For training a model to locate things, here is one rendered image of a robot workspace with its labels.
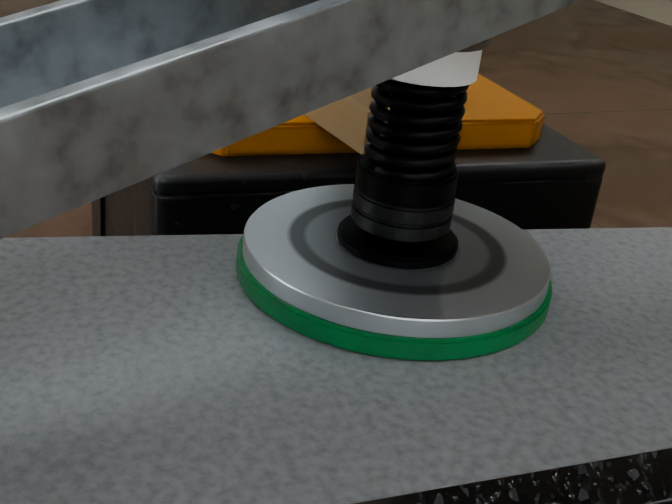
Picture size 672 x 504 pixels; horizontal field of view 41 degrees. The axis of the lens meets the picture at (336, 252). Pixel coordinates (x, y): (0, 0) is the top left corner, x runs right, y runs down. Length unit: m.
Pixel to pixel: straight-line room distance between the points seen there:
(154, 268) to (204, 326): 0.08
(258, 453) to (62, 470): 0.09
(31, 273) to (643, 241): 0.48
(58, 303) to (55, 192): 0.19
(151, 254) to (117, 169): 0.24
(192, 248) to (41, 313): 0.13
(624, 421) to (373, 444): 0.15
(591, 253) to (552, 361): 0.18
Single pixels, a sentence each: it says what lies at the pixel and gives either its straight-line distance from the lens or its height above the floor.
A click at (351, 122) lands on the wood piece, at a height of 0.81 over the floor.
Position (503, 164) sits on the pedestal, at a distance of 1.15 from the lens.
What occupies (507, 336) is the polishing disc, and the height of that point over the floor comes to 0.83.
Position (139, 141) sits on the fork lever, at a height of 0.97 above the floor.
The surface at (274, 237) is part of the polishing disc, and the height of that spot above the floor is 0.85.
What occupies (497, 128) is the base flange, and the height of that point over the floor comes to 0.77.
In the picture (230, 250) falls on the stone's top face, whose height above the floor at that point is 0.82.
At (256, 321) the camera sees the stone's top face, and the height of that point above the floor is 0.82.
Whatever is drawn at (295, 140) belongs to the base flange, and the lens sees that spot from 1.07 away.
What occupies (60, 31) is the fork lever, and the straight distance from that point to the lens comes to 0.50.
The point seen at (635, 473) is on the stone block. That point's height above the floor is 0.81.
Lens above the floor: 1.11
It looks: 26 degrees down
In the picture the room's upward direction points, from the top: 7 degrees clockwise
